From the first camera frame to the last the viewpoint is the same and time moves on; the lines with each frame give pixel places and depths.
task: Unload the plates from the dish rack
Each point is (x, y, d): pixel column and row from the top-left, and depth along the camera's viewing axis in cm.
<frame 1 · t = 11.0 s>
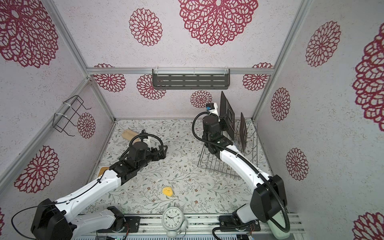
left hand: (160, 150, 81), fingers open
right hand: (228, 114, 74), fingers closed
square dark plate: (243, 129, 91), point 20 cm above the table
tan sponge block: (129, 134, 108), point 4 cm above the table
yellow small piece: (168, 191, 83), point 3 cm above the table

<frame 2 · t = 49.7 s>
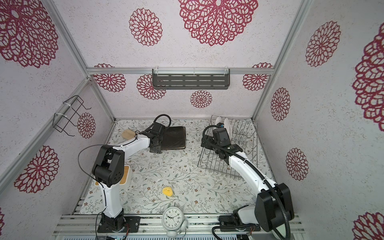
left hand: (160, 141, 100), fingers open
right hand: (208, 138, 84), fingers open
square dark plate: (173, 138, 108), point 2 cm above the table
the other named things where they were.

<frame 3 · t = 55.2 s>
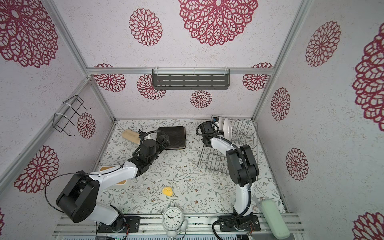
left hand: (164, 141, 88), fingers open
right hand: (221, 131, 96), fingers closed
the named things where they were.

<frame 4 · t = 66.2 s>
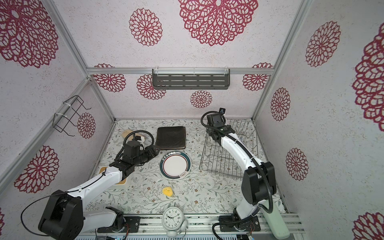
left hand: (158, 151, 86), fingers open
right hand: (218, 124, 87), fingers open
white round plate front: (175, 165, 97), on the table
the other named things where they were.

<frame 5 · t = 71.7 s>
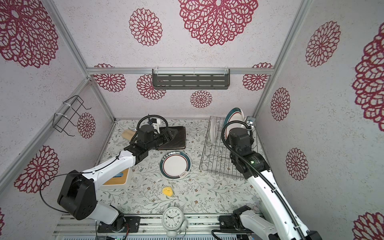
left hand: (175, 134, 82), fingers open
right hand: (238, 128, 68), fingers closed
the named things where they were.

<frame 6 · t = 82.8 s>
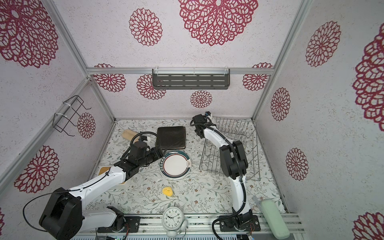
left hand: (163, 152, 85), fingers open
right hand: (214, 126, 98), fingers open
white round plate back: (175, 164, 96), point 2 cm above the table
the other named things where they were.

